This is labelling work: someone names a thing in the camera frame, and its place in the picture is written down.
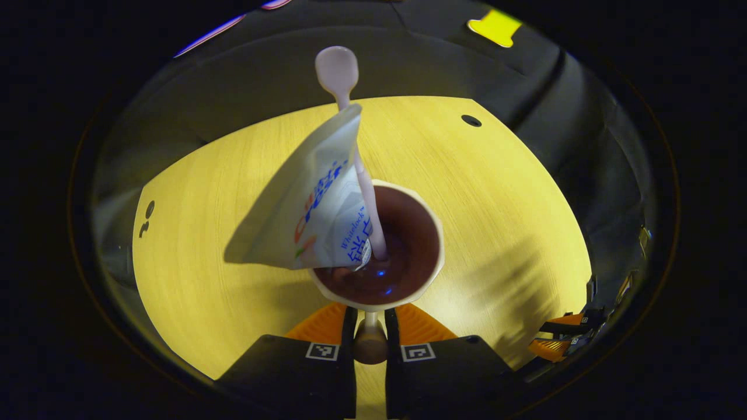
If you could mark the beige cup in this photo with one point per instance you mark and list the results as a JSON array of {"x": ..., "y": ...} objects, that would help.
[{"x": 408, "y": 245}]

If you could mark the wooden desktop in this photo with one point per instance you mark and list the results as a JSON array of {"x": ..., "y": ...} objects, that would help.
[{"x": 496, "y": 221}]

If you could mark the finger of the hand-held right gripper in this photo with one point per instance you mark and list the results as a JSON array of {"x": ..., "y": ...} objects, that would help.
[
  {"x": 569, "y": 325},
  {"x": 548, "y": 349}
]

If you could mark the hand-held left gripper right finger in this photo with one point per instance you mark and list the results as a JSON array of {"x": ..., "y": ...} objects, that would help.
[{"x": 391, "y": 379}]

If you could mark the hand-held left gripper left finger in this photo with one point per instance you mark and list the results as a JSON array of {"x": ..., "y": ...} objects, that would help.
[{"x": 349, "y": 326}]

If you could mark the white toothpaste tube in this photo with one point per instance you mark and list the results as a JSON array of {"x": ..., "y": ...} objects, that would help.
[{"x": 315, "y": 198}]

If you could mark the pale pink toothbrush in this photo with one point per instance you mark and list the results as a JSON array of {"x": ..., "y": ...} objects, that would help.
[{"x": 337, "y": 70}]

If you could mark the black backdrop cloth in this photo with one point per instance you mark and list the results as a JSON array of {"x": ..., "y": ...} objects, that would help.
[{"x": 408, "y": 64}]

